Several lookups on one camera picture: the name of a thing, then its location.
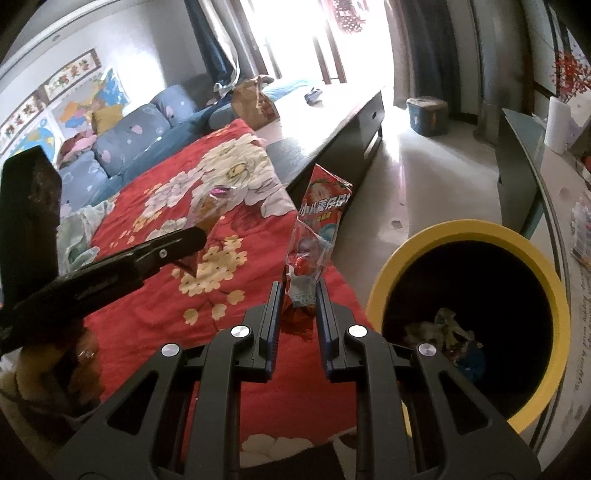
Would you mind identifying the hanging clothes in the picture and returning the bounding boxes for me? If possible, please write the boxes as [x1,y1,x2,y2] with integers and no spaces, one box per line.
[331,0,371,34]

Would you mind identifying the teal storage box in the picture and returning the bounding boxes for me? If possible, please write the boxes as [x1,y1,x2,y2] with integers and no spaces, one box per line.
[405,95,450,138]

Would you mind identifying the person's left hand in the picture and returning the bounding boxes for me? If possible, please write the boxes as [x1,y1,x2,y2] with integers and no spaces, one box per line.
[18,320,101,409]

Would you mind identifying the grey standing air conditioner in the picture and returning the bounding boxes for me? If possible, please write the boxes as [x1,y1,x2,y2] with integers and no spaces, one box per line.
[472,0,528,145]

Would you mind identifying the blue floral sofa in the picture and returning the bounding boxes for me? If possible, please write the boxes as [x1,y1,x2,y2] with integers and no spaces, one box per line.
[57,73,317,215]

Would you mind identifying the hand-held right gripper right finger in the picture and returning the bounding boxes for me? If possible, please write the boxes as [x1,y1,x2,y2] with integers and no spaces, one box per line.
[315,281,542,480]

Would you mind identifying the yellow black waste bin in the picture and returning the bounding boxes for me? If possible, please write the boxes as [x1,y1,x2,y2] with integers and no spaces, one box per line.
[366,220,572,435]

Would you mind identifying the dark blue curtain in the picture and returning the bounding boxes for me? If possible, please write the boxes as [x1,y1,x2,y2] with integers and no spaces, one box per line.
[184,0,242,89]

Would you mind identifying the dark television cabinet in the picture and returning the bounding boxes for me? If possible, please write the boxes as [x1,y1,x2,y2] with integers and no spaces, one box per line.
[495,107,591,457]

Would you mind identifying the colourful country map poster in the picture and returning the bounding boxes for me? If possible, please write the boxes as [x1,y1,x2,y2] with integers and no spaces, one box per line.
[54,68,129,131]

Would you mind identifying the dark grey curtain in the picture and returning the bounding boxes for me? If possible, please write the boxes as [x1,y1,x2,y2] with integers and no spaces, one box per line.
[396,0,482,119]

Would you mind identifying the paper towel roll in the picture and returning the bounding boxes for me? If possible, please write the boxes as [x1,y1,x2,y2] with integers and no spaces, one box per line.
[543,96,574,156]

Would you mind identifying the light green cloth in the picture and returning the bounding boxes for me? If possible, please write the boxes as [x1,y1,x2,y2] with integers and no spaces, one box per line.
[57,200,115,274]

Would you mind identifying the pile of clothes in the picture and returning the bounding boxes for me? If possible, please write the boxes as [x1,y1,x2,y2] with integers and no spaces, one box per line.
[57,130,99,163]

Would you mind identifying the purple clear candy wrapper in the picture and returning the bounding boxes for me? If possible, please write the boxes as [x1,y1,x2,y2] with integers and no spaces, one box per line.
[190,184,243,278]

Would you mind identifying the yellow pillow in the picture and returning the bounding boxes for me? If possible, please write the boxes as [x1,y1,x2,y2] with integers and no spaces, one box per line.
[91,103,125,136]

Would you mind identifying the red floral blanket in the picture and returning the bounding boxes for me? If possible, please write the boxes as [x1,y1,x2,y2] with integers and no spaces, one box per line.
[54,118,419,464]

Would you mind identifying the dark coffee table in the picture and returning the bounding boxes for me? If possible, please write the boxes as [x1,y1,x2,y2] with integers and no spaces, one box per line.
[264,82,387,191]

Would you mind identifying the white yellow plastic wrapper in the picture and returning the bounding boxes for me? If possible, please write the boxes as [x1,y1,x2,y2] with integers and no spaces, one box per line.
[434,307,476,344]

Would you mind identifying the pink packet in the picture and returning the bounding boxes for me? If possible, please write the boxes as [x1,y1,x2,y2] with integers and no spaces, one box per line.
[569,198,591,269]

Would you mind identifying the world map poster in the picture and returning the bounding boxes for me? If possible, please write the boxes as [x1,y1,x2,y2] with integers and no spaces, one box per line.
[8,117,59,161]

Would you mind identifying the glass balcony door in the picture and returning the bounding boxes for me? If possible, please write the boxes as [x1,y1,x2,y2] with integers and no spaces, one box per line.
[230,0,403,89]

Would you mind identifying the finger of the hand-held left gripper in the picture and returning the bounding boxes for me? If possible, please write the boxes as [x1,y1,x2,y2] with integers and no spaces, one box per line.
[108,226,209,289]

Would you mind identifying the red snack wrapper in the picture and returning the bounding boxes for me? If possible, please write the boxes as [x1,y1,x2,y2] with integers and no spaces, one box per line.
[281,163,355,343]

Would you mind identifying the red berry branches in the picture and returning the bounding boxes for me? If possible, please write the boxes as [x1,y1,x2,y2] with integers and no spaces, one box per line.
[551,45,591,105]

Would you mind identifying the framed cartoon poster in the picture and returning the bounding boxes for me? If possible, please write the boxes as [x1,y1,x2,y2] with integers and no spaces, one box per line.
[0,91,45,145]
[43,47,101,101]

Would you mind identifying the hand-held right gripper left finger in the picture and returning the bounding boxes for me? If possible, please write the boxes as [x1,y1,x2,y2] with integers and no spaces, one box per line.
[53,281,283,480]

